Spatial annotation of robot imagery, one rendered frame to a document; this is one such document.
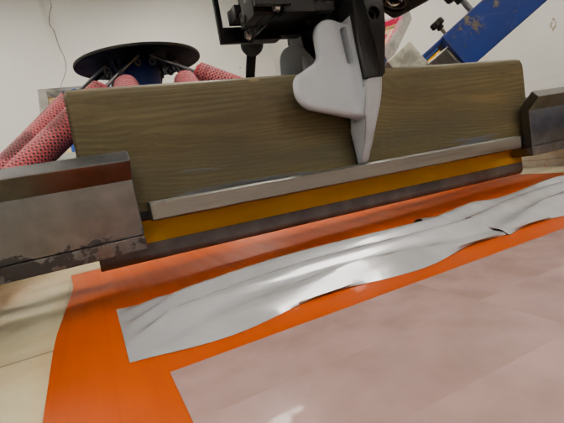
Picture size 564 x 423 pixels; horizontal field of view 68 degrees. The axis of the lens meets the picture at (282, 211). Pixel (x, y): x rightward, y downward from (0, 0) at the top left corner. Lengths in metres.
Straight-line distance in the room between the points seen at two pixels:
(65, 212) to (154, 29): 4.50
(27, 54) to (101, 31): 0.68
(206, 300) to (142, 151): 0.11
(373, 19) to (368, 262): 0.16
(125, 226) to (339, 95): 0.15
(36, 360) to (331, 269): 0.12
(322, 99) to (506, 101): 0.19
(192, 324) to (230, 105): 0.14
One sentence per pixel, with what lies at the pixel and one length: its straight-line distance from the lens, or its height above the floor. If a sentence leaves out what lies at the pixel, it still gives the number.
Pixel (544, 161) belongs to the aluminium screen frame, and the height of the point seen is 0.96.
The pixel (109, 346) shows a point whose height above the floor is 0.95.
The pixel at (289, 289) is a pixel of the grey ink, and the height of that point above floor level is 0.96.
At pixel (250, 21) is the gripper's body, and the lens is 0.28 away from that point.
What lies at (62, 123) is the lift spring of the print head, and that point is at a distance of 0.90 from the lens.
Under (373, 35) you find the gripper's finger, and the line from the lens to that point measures 0.28.
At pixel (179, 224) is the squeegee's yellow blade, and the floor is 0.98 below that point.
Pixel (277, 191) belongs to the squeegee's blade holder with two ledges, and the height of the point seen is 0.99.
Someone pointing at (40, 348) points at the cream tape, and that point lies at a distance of 0.20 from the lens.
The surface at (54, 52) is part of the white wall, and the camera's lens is 4.57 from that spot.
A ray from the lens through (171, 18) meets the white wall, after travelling 4.79.
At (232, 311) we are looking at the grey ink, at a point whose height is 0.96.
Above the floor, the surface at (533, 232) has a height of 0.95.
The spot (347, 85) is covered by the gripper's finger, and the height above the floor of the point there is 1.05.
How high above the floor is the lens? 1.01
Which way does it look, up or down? 7 degrees down
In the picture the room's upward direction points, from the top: 10 degrees counter-clockwise
